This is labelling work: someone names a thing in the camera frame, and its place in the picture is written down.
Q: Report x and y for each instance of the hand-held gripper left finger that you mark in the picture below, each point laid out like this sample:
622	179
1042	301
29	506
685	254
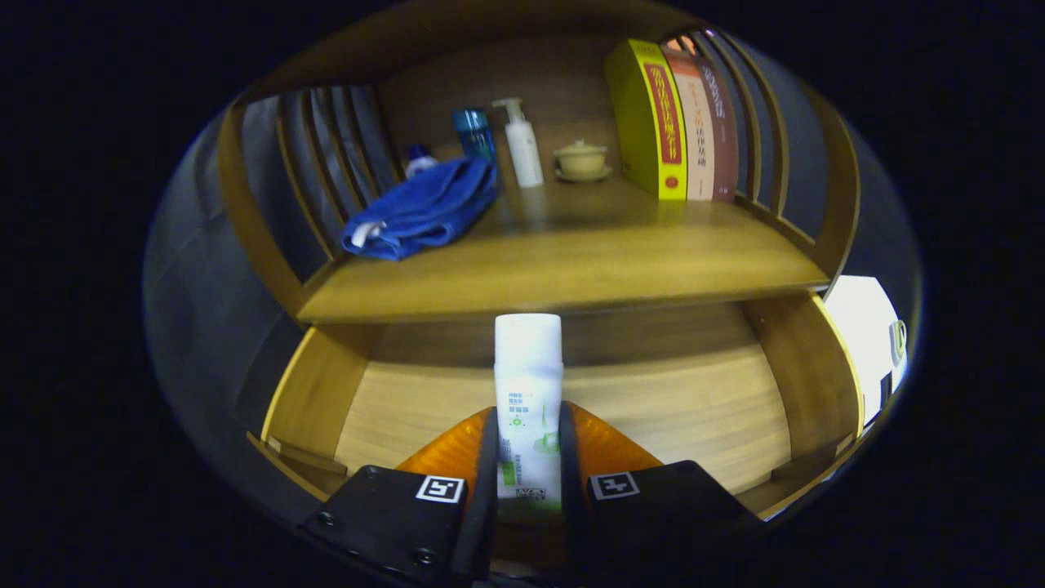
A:
488	490

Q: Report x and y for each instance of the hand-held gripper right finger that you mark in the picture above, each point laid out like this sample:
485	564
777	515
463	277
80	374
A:
570	482

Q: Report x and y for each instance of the white green tube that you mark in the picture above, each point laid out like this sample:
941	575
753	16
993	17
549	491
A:
528	384

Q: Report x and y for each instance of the wooden drawer with black knob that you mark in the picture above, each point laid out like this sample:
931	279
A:
653	408

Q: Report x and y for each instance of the wooden countertop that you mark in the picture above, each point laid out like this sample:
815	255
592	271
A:
571	253

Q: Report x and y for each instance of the white side cabinet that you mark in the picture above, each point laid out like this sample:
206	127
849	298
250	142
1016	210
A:
857	327

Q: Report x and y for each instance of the brown wooden cabinet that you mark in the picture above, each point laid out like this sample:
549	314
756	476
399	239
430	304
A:
571	90

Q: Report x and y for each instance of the folded blue towel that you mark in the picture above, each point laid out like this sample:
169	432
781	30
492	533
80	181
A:
424	212

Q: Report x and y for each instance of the beige lidded teacup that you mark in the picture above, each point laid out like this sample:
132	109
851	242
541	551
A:
581	161

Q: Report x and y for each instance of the white pump bottle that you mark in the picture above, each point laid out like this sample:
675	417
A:
524	155

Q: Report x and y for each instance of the small flat black block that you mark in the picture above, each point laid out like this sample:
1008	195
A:
887	388

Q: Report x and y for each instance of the small blue-capped bottle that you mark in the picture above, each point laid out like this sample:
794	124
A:
420	163

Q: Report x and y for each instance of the teal cylindrical bottle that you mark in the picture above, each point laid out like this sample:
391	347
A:
474	135

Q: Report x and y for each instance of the orange book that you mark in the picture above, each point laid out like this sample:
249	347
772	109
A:
698	139

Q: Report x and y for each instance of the yellow book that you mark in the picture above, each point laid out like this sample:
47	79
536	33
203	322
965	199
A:
645	122

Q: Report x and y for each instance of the brown book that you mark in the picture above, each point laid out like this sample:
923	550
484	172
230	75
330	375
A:
725	139

